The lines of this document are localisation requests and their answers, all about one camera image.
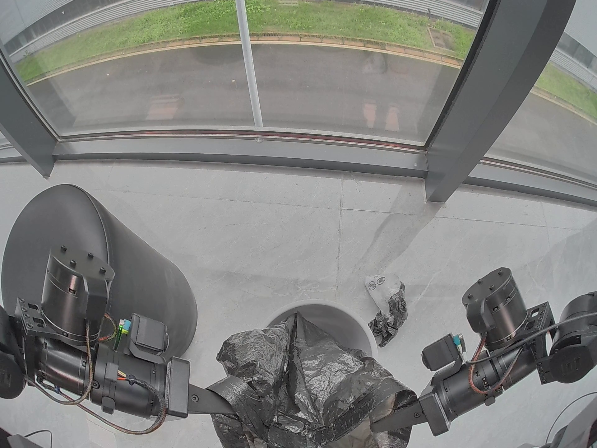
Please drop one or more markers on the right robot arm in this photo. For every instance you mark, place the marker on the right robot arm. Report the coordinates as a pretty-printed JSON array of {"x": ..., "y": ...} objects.
[{"x": 494, "y": 306}]

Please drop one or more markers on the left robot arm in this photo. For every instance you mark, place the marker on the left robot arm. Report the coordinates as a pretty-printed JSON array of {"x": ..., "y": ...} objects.
[{"x": 65, "y": 292}]

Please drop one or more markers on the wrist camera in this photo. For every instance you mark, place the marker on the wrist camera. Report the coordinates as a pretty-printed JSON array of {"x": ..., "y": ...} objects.
[
  {"x": 149, "y": 334},
  {"x": 441, "y": 353}
]

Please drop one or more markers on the white trash bin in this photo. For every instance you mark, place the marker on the white trash bin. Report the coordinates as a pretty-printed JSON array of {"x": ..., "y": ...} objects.
[{"x": 347, "y": 315}]

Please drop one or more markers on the clear printed wrapper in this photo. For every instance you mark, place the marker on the clear printed wrapper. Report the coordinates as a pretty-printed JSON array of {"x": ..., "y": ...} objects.
[{"x": 378, "y": 285}]

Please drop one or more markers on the window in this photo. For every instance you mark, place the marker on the window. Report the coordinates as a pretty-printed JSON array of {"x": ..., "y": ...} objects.
[{"x": 513, "y": 63}]

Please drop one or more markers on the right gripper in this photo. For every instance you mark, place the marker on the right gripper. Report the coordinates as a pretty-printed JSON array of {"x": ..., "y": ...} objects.
[{"x": 461, "y": 390}]

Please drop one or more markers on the black plastic bag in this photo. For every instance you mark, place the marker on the black plastic bag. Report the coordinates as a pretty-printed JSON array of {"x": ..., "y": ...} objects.
[{"x": 317, "y": 381}]

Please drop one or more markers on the crumpled black plastic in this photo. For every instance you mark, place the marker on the crumpled black plastic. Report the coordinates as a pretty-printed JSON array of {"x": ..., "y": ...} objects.
[{"x": 391, "y": 320}]

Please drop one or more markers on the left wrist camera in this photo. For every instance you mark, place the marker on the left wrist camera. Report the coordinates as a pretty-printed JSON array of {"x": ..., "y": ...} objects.
[{"x": 149, "y": 334}]

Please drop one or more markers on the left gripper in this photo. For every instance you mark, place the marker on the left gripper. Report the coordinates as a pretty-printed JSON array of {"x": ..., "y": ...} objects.
[{"x": 135, "y": 385}]

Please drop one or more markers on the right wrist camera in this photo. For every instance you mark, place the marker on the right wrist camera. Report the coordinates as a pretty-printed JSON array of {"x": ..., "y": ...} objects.
[{"x": 441, "y": 353}]

